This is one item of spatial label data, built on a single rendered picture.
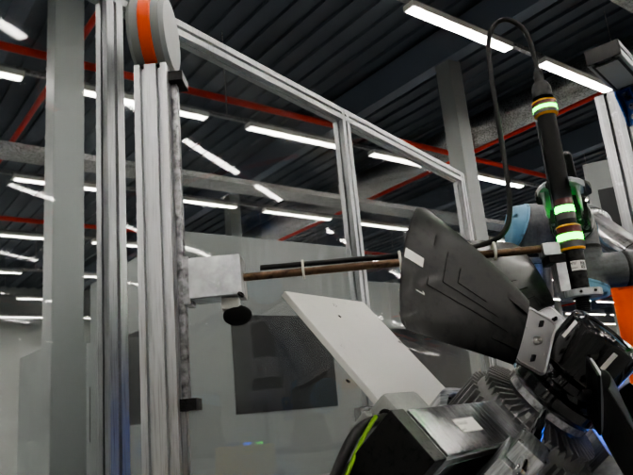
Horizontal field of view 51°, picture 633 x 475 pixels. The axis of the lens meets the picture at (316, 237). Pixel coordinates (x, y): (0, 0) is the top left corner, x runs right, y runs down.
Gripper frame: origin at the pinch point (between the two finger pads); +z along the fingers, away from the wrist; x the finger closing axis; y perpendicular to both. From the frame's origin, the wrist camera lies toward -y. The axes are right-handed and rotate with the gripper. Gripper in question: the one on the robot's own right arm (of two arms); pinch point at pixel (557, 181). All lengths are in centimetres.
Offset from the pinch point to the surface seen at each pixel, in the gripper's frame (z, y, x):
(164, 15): 33, -38, 59
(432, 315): 31.9, 24.5, 16.4
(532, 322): 14.9, 25.5, 6.2
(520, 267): -5.5, 13.0, 9.6
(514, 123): -919, -392, 116
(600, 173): -395, -119, -1
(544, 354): 13.4, 30.4, 5.4
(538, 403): 13.5, 37.3, 7.6
